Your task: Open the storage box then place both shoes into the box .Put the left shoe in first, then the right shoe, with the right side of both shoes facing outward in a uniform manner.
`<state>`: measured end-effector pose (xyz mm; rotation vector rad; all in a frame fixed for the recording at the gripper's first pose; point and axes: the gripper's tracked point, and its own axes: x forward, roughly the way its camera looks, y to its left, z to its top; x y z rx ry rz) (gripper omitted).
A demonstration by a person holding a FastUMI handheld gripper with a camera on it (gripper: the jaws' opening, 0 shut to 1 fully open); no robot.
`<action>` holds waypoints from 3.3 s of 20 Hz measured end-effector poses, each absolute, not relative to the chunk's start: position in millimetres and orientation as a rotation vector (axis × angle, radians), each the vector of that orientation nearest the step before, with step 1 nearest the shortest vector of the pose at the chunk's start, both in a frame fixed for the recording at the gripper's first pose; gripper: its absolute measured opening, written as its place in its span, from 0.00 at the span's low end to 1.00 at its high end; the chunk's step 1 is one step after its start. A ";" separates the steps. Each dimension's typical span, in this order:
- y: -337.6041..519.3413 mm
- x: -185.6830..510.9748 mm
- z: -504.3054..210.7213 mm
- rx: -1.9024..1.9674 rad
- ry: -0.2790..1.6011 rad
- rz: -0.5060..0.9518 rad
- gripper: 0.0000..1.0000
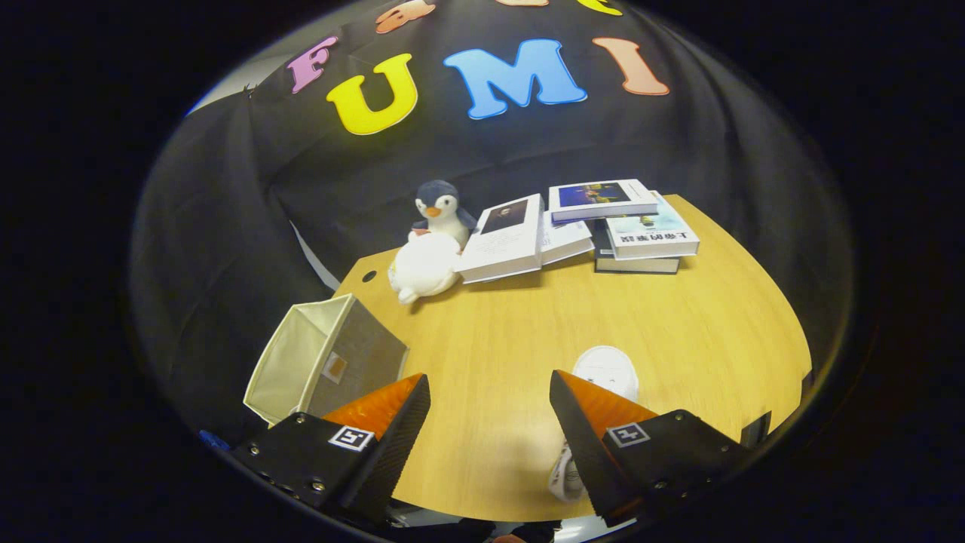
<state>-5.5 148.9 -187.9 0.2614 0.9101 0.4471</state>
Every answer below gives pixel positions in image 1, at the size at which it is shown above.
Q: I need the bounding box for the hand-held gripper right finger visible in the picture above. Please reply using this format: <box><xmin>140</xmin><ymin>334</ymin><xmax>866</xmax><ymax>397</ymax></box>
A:
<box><xmin>549</xmin><ymin>370</ymin><xmax>751</xmax><ymax>521</ymax></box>

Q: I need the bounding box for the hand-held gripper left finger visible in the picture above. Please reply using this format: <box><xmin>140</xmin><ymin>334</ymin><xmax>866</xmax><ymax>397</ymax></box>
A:
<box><xmin>230</xmin><ymin>373</ymin><xmax>431</xmax><ymax>527</ymax></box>

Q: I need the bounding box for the white shoe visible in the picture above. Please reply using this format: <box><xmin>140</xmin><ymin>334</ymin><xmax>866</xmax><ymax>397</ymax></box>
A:
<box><xmin>548</xmin><ymin>345</ymin><xmax>640</xmax><ymax>505</ymax></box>

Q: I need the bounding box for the grey fabric storage box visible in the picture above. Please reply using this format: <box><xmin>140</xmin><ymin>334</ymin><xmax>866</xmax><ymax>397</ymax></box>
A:
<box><xmin>243</xmin><ymin>294</ymin><xmax>409</xmax><ymax>427</ymax></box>

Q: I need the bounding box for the white plush toy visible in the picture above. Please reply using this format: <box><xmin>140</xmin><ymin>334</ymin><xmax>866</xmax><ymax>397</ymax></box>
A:
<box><xmin>388</xmin><ymin>230</ymin><xmax>462</xmax><ymax>305</ymax></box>

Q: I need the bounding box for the dark grey book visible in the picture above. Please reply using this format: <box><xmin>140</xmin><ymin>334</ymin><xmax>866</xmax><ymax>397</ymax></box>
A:
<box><xmin>592</xmin><ymin>219</ymin><xmax>682</xmax><ymax>275</ymax></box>

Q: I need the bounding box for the plain white book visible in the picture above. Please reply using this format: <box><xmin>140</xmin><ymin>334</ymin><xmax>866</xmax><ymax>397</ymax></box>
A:
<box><xmin>539</xmin><ymin>219</ymin><xmax>595</xmax><ymax>266</ymax></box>

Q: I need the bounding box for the white book with dark picture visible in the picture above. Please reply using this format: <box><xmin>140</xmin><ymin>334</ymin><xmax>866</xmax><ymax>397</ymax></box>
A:
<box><xmin>452</xmin><ymin>193</ymin><xmax>545</xmax><ymax>285</ymax></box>

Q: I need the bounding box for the penguin plush toy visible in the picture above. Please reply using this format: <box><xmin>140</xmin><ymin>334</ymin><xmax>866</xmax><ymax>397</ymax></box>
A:
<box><xmin>411</xmin><ymin>179</ymin><xmax>477</xmax><ymax>246</ymax></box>

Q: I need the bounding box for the book with blue cover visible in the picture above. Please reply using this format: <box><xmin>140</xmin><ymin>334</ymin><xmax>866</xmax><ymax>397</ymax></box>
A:
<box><xmin>548</xmin><ymin>179</ymin><xmax>659</xmax><ymax>225</ymax></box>

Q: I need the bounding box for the black backdrop cloth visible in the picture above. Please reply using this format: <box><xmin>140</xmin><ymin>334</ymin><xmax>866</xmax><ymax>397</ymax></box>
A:
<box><xmin>128</xmin><ymin>0</ymin><xmax>856</xmax><ymax>446</ymax></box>

